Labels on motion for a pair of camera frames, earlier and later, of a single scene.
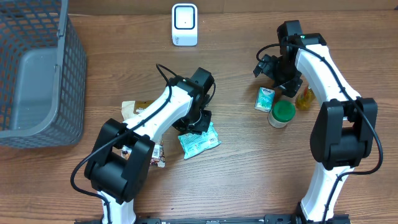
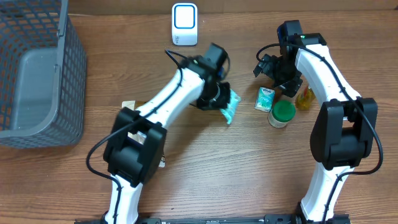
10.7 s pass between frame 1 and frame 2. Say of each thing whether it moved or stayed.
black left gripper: moved
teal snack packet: moved
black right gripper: stayed
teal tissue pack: stayed
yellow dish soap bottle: stayed
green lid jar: stayed
